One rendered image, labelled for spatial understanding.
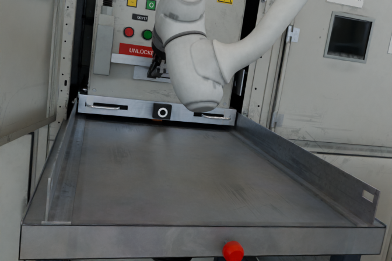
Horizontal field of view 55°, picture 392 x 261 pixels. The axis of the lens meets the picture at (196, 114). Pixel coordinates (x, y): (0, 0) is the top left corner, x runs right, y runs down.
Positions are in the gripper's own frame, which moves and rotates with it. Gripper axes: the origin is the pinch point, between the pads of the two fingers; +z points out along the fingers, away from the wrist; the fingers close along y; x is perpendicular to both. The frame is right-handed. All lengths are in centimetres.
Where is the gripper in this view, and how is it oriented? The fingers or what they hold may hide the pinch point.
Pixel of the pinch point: (153, 71)
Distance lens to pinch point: 119.0
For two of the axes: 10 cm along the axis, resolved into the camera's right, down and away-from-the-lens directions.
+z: -2.8, 3.1, 9.1
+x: 9.6, 0.9, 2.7
